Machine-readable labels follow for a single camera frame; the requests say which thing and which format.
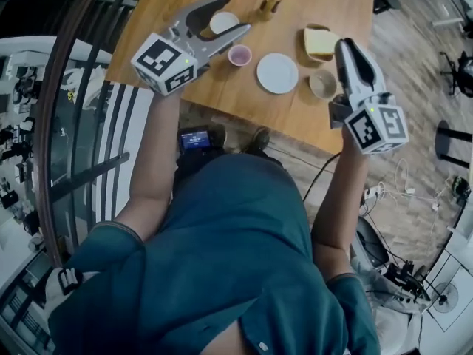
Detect brown bowl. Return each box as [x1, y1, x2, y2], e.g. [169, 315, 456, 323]
[308, 69, 338, 100]

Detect person's shoe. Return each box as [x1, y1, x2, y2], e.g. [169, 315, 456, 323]
[208, 123, 228, 150]
[240, 126, 271, 155]

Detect toast bread slice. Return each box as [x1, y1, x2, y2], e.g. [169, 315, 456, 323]
[303, 27, 343, 55]

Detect white shoulder strap buckle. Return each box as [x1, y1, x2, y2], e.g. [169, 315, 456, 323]
[46, 267, 85, 297]

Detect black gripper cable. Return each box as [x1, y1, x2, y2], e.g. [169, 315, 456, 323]
[302, 150, 341, 203]

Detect white table black pedestal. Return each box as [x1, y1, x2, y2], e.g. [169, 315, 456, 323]
[435, 119, 473, 166]

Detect white saucer plate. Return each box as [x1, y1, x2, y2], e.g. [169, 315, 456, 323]
[256, 52, 299, 95]

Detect pink cup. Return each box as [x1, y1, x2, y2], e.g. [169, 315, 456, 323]
[227, 44, 253, 67]

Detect person's right forearm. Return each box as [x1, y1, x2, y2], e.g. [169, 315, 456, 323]
[312, 131, 370, 251]

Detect person's left shoe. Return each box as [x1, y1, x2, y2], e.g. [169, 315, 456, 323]
[208, 123, 228, 150]

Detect person's teal shirt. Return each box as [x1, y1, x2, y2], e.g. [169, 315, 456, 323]
[47, 153, 381, 355]

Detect black device with screen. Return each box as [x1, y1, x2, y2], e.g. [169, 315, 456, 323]
[177, 125, 212, 154]

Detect black metal railing bars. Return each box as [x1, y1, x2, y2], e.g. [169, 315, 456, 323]
[0, 0, 156, 258]

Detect person's right shoe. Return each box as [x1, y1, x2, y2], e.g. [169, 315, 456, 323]
[240, 126, 271, 155]

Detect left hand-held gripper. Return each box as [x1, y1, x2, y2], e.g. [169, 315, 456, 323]
[130, 0, 253, 97]

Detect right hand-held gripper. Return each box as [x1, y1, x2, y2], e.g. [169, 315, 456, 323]
[328, 37, 409, 156]

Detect person's left forearm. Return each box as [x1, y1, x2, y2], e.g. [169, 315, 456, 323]
[125, 89, 183, 214]

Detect curved wooden handrail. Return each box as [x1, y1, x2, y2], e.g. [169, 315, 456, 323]
[36, 0, 123, 269]

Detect small white lid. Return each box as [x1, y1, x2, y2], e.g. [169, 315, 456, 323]
[208, 11, 241, 36]

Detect white power strip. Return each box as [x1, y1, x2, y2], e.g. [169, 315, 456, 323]
[364, 183, 386, 202]

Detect black office chair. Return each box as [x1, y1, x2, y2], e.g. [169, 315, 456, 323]
[439, 50, 473, 98]

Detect small orange juice bottle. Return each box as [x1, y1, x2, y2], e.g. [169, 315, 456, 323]
[257, 0, 287, 22]

